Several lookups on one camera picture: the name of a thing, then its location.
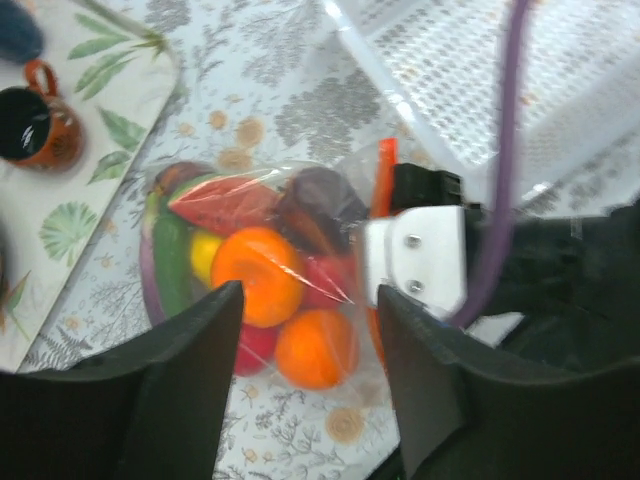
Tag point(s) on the dark blue mug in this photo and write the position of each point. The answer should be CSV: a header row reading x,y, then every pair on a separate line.
x,y
21,40

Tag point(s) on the white plastic basket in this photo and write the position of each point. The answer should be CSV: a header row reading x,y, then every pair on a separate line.
x,y
440,66

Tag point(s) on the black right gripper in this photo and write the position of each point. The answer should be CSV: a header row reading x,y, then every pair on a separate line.
x,y
415,186

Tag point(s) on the fake dark purple fig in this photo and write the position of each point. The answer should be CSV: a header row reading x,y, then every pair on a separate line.
x,y
321,206

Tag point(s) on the clear zip top bag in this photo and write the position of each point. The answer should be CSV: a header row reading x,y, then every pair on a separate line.
x,y
287,236

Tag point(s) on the fake yellow lemon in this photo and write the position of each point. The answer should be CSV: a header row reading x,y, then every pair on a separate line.
x,y
203,248

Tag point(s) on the fake red strawberry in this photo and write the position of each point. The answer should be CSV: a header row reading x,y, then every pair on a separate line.
x,y
329,281

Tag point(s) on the leaf print serving tray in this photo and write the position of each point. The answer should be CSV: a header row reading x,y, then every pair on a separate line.
x,y
117,75

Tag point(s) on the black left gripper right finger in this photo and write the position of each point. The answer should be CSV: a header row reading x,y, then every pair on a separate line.
x,y
468,411

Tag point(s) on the fake purple eggplant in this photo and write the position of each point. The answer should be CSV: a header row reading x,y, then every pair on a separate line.
x,y
170,178

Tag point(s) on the fake red apple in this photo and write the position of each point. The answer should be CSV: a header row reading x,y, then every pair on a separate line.
x,y
255,349

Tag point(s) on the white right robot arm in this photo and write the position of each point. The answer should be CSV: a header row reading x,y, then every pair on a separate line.
x,y
575,283

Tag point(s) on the fake watermelon slice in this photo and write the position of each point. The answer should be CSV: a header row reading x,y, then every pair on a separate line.
x,y
223,205

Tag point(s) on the fake green cucumber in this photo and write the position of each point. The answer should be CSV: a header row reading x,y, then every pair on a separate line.
x,y
164,261

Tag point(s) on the floral table mat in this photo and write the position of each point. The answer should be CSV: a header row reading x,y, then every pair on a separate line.
x,y
263,82

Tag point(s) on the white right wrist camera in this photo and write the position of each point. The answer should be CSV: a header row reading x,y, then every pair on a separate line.
x,y
420,253

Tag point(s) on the orange brown ceramic mug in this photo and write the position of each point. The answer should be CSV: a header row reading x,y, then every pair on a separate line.
x,y
39,131

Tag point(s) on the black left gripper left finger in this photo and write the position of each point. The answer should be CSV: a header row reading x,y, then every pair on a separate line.
x,y
150,408

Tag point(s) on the fake orange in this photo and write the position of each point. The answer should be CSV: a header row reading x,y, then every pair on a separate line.
x,y
270,270
317,349

